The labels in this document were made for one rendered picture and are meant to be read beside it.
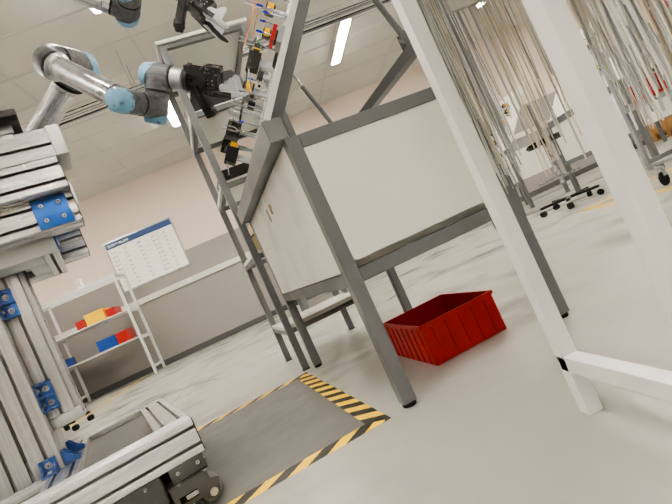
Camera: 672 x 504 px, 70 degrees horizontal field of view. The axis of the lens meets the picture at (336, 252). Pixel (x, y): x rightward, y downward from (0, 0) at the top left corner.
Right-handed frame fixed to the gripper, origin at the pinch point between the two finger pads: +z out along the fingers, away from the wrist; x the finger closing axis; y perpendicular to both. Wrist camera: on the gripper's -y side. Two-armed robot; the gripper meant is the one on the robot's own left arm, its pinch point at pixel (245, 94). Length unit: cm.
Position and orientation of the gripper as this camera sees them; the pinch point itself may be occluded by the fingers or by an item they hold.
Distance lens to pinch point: 167.1
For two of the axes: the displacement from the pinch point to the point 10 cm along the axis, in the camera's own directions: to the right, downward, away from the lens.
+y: 0.8, -8.0, -6.0
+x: 2.1, -5.8, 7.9
